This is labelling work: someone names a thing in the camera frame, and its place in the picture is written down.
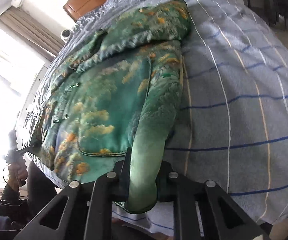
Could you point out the small white desk fan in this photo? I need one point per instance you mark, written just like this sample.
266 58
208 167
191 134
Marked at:
65 35

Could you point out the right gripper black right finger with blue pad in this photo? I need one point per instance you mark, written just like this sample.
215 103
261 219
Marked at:
203 210

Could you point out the person's left hand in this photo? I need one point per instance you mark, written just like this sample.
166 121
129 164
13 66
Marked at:
17 174

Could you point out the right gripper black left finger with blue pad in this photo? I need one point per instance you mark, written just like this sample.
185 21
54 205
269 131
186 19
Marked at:
82 211

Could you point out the green patterned padded jacket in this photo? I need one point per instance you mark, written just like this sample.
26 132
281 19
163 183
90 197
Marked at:
118 92

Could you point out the person's dark-sleeved left forearm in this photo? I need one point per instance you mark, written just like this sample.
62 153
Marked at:
11 196

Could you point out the blue plaid bed duvet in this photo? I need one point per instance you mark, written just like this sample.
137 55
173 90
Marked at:
233 120

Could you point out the beige window curtain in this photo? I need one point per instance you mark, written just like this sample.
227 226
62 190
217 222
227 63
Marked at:
32 33

